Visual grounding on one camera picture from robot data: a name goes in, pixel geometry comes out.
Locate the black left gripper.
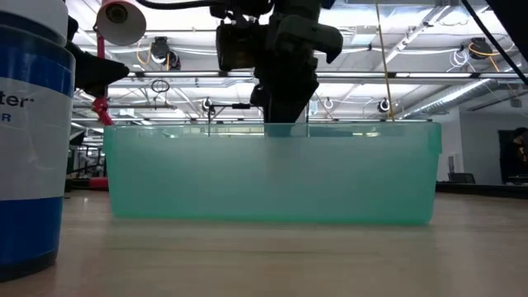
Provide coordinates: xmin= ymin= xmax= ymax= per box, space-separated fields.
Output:
xmin=74 ymin=43 xmax=130 ymax=98

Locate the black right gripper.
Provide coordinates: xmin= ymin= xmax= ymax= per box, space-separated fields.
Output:
xmin=250 ymin=12 xmax=343 ymax=124

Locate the large blue food coloring bottle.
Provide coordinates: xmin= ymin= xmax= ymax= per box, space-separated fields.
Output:
xmin=0 ymin=0 xmax=77 ymax=283

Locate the red desk lamp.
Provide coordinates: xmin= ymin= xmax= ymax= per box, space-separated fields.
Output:
xmin=88 ymin=0 xmax=148 ymax=191

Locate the green translucent plastic bin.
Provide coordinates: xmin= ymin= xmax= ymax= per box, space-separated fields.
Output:
xmin=102 ymin=121 xmax=442 ymax=227

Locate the black chair back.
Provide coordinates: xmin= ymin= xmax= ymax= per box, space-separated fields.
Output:
xmin=447 ymin=172 xmax=476 ymax=185

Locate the person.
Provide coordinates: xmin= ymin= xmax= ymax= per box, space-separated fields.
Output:
xmin=500 ymin=126 xmax=528 ymax=186

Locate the black hanging cable loop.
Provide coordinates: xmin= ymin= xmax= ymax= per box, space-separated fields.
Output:
xmin=150 ymin=78 xmax=171 ymax=94

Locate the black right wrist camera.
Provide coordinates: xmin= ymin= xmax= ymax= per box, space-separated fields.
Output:
xmin=214 ymin=18 xmax=271 ymax=72

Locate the black ceiling cable reel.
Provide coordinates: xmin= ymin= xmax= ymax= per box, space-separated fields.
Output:
xmin=148 ymin=35 xmax=182 ymax=71
xmin=467 ymin=36 xmax=502 ymax=73

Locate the black right camera cable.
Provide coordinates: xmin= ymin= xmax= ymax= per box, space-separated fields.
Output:
xmin=134 ymin=0 xmax=219 ymax=11

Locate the yellow power cord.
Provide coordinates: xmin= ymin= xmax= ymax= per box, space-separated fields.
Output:
xmin=374 ymin=0 xmax=396 ymax=123

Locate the silver ventilation duct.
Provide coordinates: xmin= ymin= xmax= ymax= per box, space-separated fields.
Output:
xmin=402 ymin=78 xmax=515 ymax=120

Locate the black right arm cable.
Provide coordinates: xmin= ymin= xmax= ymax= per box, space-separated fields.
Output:
xmin=460 ymin=0 xmax=528 ymax=87

